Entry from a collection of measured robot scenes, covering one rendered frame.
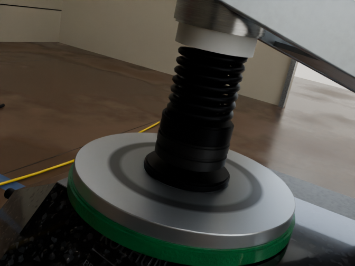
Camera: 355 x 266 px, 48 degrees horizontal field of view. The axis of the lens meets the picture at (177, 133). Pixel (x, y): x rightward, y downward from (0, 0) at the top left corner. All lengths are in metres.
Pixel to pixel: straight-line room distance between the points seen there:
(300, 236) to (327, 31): 0.18
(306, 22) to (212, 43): 0.07
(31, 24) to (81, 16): 0.74
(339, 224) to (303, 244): 0.07
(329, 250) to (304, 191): 0.12
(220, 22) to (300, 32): 0.06
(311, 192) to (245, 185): 0.13
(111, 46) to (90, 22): 0.52
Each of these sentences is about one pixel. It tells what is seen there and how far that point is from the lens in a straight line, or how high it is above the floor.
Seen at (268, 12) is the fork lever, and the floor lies 0.99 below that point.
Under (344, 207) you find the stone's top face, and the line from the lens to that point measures 0.50.
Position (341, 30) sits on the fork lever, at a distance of 0.35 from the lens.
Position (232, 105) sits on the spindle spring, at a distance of 0.36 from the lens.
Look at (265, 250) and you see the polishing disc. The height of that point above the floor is 0.81.
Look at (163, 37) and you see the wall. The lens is 5.77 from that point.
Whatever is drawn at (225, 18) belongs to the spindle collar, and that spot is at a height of 0.98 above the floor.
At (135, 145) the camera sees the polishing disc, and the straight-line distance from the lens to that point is 0.43.
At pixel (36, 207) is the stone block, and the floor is 0.78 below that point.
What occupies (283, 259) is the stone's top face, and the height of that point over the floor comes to 0.80.
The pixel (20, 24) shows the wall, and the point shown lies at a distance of 6.27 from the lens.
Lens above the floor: 0.98
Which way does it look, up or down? 18 degrees down
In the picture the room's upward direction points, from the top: 12 degrees clockwise
